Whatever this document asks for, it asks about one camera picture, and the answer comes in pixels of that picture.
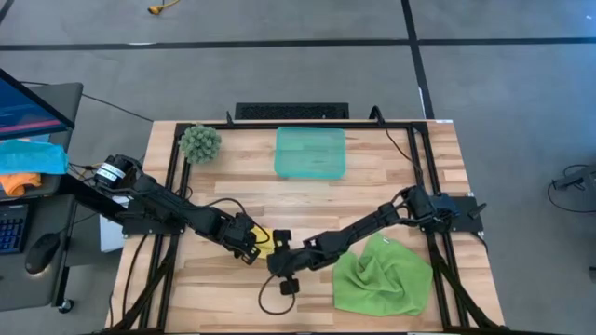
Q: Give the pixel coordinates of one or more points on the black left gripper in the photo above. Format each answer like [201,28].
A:
[239,235]

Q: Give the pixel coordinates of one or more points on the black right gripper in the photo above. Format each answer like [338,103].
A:
[293,261]

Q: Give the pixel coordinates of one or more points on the yellow microfiber towel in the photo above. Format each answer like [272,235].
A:
[264,246]

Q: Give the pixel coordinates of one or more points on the green microfiber towel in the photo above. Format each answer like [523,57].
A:
[382,284]

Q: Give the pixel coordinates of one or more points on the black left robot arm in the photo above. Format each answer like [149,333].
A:
[186,214]

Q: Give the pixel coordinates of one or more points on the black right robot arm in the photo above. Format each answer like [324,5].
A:
[354,230]

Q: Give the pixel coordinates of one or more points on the teal plastic basket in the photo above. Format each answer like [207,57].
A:
[309,153]

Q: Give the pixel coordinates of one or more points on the artificial green succulent plant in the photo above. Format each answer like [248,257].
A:
[200,143]

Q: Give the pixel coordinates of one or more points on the white box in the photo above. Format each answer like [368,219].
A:
[111,237]

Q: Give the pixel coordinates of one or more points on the black computer mouse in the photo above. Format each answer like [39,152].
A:
[42,251]

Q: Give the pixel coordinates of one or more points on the grey computer cart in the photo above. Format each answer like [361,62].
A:
[28,288]

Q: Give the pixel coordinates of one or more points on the blue cloth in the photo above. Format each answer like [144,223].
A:
[32,158]

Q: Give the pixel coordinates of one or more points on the black backlit keyboard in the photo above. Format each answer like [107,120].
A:
[11,228]

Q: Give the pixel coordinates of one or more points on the orange cloth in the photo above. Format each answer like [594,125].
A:
[16,183]

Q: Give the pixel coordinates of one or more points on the computer monitor with blue screen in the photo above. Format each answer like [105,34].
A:
[23,111]

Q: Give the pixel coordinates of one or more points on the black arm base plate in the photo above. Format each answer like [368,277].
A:
[139,227]
[465,221]

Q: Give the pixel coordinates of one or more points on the black metal table frame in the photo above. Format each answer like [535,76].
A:
[261,125]

